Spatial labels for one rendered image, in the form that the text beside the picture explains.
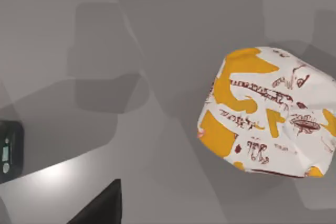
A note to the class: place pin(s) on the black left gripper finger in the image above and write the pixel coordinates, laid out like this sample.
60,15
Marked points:
105,205

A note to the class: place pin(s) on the black electronic device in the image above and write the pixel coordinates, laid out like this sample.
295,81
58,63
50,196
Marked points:
9,150

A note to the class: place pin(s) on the white and yellow wrapped package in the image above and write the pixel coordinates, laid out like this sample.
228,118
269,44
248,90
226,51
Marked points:
265,116

